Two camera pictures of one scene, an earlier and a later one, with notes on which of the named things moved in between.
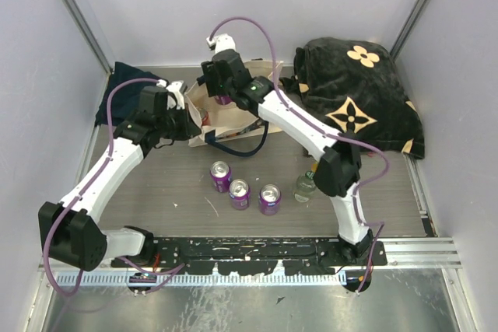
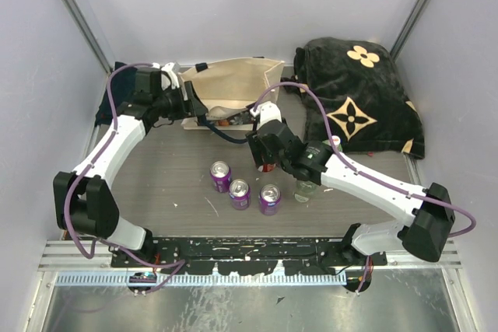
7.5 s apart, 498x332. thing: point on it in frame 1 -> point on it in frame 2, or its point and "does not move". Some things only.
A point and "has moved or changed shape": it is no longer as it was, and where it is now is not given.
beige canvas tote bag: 229,121 has moved or changed shape
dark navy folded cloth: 126,100 does not move
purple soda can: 221,174 does not move
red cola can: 205,117 -> 268,167
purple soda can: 240,193 does not move
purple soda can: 269,199 does not move
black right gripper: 209,77 -> 255,147
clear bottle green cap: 304,186 does not move
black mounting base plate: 264,256 does not move
